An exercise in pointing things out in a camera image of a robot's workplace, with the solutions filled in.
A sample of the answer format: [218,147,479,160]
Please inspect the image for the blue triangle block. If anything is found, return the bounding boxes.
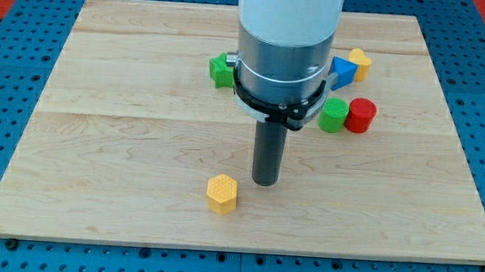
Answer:
[329,56,358,91]

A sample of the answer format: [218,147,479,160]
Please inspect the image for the green star block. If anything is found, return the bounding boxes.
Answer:
[209,52,234,88]

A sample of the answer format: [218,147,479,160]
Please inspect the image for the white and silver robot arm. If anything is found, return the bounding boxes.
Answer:
[226,0,344,186]

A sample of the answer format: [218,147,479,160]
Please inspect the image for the green cylinder block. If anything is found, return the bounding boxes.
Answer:
[317,98,349,133]

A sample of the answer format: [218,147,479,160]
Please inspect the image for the light wooden board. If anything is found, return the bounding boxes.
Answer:
[0,0,485,264]

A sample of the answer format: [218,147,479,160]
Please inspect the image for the yellow hexagon block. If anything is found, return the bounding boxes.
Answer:
[206,174,238,215]

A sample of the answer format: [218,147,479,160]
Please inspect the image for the red cylinder block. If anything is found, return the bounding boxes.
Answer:
[344,98,377,133]

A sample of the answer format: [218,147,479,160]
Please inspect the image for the yellow heart block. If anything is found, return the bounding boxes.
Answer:
[348,48,372,82]

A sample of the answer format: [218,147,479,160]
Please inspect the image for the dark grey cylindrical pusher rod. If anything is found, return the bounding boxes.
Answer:
[252,121,287,186]

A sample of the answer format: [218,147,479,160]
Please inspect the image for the black clamp ring mount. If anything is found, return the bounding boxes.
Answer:
[232,68,339,131]

